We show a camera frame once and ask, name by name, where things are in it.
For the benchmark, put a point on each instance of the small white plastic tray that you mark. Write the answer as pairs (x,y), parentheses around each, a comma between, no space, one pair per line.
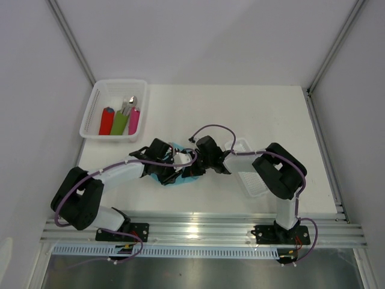
(251,183)

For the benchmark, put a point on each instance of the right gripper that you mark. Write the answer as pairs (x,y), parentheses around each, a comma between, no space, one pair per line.
(192,170)

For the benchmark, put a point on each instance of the red napkin roll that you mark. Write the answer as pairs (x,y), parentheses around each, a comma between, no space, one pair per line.
(106,121)

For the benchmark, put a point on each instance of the pink napkin roll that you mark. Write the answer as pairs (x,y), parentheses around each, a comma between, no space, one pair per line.
(133,121)

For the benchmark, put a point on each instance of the white slotted cable duct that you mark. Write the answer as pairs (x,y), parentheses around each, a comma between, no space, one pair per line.
(166,251)

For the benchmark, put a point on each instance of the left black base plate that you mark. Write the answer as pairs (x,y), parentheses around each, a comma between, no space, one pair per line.
(140,230)

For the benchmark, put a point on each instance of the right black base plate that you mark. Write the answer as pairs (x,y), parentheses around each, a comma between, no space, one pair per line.
(264,234)

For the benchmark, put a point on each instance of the aluminium frame post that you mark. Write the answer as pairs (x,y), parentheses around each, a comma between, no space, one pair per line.
(71,40)
(337,44)

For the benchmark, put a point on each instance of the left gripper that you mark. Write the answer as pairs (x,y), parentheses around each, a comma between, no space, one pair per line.
(171,177)

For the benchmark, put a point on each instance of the left aluminium frame post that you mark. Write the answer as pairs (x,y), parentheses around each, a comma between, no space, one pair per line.
(71,40)

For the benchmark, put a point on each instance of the teal paper napkin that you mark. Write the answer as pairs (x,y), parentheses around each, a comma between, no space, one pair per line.
(179,180)

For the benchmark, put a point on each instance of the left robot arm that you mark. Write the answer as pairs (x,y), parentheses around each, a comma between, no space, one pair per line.
(77,202)

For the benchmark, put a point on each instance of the right aluminium frame post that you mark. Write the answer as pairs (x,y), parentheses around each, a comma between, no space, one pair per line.
(337,44)

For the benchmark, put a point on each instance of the aluminium mounting rail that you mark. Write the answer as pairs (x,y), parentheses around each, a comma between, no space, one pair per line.
(234,230)

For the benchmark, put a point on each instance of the large white plastic basket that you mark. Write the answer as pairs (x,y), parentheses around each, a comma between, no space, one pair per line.
(111,93)

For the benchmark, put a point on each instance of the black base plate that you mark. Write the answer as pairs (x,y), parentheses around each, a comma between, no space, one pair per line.
(140,230)
(264,234)

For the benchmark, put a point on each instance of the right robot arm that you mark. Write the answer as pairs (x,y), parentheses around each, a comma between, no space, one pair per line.
(282,173)

